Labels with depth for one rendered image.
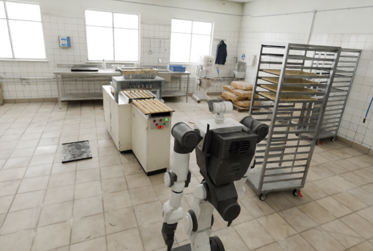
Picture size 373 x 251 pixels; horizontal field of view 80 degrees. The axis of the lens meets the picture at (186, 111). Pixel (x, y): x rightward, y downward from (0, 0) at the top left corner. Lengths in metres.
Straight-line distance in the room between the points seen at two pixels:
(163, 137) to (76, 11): 4.48
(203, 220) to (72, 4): 5.86
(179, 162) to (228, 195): 0.34
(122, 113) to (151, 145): 0.75
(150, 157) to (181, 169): 1.83
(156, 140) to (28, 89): 4.58
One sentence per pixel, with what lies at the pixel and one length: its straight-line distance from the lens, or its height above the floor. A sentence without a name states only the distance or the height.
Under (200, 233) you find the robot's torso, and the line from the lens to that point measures 1.76.
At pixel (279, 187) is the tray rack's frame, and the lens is 3.08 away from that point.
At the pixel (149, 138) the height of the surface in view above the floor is 0.57.
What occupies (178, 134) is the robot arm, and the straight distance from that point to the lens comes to 1.10.
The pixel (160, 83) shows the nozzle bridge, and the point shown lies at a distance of 3.50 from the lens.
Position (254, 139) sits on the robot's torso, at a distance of 1.15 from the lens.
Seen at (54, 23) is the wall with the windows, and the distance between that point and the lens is 6.59.
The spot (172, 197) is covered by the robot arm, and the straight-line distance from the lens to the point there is 1.32.
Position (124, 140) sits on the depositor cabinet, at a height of 0.26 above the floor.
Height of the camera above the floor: 1.79
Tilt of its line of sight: 18 degrees down
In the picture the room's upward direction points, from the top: 4 degrees clockwise
